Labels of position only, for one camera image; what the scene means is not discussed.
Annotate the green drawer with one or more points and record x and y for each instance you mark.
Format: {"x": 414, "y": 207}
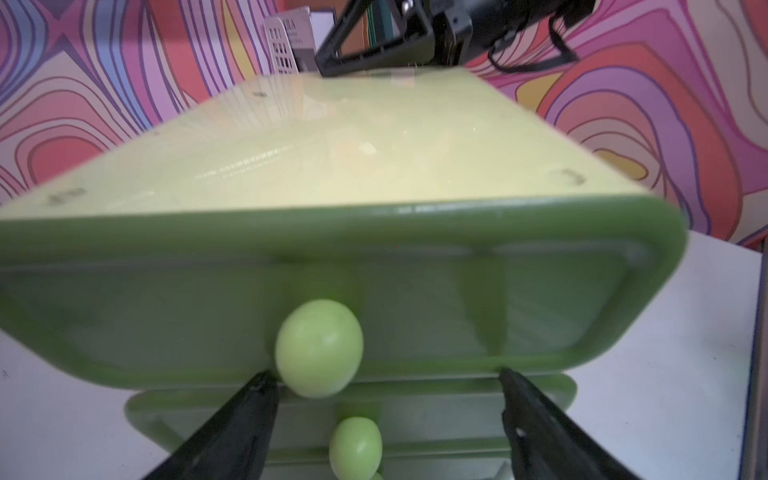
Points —
{"x": 196, "y": 299}

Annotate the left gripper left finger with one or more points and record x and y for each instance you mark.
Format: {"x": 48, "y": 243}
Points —
{"x": 234, "y": 442}

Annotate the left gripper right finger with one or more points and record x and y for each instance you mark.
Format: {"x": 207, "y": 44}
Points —
{"x": 545, "y": 443}

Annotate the green drawer cabinet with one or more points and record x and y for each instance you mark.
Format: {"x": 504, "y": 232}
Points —
{"x": 300, "y": 142}

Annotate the white file organizer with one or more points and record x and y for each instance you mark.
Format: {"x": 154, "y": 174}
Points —
{"x": 294, "y": 36}

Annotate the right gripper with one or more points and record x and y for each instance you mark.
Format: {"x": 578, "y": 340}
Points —
{"x": 463, "y": 31}

